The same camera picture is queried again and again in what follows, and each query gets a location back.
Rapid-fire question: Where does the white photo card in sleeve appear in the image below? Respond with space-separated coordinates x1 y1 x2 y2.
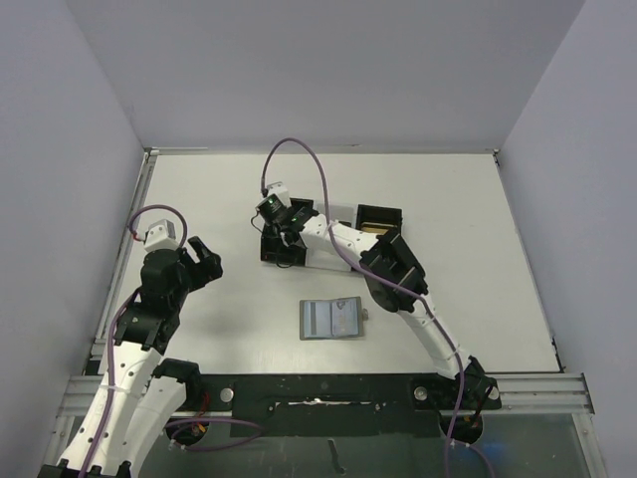
331 298 360 338

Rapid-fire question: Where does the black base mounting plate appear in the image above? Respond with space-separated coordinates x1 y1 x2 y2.
167 373 502 445

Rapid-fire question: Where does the grey leather card holder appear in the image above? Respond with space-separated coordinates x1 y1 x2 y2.
299 296 367 341

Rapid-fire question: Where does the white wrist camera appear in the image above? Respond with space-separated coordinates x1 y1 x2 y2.
143 219 179 253
266 181 292 207

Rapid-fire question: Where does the black white three-bin tray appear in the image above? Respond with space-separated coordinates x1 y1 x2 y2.
260 198 402 271

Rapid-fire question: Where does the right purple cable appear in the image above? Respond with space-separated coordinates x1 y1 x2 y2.
260 138 497 478

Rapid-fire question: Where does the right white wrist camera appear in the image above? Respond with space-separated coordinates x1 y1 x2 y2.
266 181 292 207

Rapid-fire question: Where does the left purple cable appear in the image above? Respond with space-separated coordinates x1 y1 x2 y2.
79 203 264 478

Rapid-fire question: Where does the purple cable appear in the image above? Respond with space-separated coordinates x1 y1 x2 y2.
79 203 264 478
260 138 497 478

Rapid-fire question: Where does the gold card in right bin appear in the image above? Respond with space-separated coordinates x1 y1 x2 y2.
360 222 395 235

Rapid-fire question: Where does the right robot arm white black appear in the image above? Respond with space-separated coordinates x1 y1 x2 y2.
256 194 500 403

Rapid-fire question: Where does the aluminium frame rail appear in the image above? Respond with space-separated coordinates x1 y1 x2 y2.
487 372 595 414

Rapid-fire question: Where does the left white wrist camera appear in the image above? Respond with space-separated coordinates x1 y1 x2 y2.
143 219 179 253

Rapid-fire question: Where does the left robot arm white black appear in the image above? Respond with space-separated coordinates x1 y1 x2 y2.
39 236 223 477

